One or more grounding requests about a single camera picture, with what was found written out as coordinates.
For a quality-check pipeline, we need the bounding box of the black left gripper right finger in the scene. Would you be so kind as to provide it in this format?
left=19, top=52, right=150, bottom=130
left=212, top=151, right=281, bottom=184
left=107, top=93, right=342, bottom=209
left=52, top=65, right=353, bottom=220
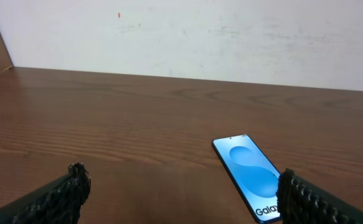
left=276, top=169, right=363, bottom=224

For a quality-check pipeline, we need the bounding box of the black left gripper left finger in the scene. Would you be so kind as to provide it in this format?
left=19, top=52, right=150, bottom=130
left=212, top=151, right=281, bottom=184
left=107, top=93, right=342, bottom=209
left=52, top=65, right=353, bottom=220
left=0, top=163, right=91, bottom=224

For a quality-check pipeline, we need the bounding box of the blue Samsung Galaxy smartphone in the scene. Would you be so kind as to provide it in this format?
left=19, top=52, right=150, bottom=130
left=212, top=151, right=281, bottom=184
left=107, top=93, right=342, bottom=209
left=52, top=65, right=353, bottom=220
left=212, top=134, right=281, bottom=223

